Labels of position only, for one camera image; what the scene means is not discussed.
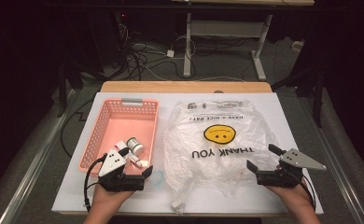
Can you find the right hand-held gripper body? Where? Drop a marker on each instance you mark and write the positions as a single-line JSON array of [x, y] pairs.
[[295, 160]]

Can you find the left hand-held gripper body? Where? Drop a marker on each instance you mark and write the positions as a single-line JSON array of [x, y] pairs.
[[110, 165]]

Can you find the white ointment tube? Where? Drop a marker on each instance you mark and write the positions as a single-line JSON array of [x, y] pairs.
[[135, 160]]

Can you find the pink plastic basket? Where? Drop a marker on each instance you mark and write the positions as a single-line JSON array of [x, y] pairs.
[[127, 124]]

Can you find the clear smiley plastic bag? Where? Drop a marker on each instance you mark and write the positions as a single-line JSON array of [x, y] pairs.
[[202, 174]]

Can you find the person's left hand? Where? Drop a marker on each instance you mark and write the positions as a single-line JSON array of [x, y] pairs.
[[107, 200]]

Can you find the person's right hand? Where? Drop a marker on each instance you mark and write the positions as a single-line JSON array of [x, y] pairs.
[[295, 199]]

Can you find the clear bluish plastic piece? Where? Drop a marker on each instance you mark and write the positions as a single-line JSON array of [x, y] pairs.
[[158, 180]]

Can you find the white board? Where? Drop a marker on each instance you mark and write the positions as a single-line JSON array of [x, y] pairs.
[[170, 102]]

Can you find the black stand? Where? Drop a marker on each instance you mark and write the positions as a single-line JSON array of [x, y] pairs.
[[62, 87], [317, 93]]

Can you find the wooden table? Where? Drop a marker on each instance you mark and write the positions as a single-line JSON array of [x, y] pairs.
[[186, 87]]

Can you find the white power adapter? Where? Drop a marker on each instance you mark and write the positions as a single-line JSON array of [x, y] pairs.
[[170, 53]]

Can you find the metal floor rail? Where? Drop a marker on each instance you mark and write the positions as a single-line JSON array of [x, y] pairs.
[[37, 158], [335, 161]]

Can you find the white metal desk frame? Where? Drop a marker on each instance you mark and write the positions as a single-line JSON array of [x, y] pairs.
[[187, 46]]

